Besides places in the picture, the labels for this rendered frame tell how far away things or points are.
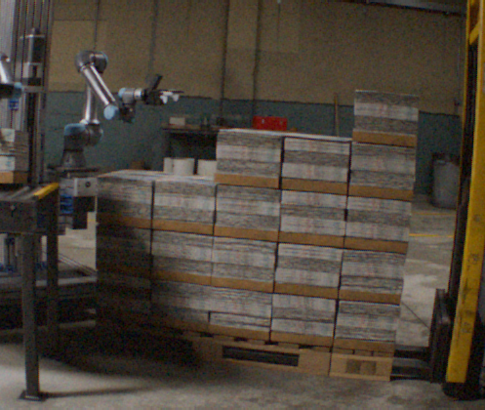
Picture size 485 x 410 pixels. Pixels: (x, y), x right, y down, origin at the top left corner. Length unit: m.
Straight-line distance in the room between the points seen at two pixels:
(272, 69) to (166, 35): 1.55
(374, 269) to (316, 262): 0.26
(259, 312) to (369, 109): 1.02
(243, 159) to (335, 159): 0.40
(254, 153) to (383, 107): 0.60
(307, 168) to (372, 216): 0.35
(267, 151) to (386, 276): 0.75
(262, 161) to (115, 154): 6.94
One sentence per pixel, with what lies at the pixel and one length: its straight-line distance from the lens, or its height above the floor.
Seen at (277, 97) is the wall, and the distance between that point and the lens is 9.99.
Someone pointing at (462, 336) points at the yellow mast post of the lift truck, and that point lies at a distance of 3.03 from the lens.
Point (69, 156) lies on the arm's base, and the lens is 3.84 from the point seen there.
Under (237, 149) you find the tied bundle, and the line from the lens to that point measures 3.17.
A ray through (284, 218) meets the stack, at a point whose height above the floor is 0.71.
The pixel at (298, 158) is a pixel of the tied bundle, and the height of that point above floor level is 0.97.
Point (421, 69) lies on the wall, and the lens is 10.47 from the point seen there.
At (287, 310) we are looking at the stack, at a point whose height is 0.30.
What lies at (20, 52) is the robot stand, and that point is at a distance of 3.90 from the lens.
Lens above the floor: 1.18
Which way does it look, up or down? 7 degrees down
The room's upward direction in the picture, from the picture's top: 3 degrees clockwise
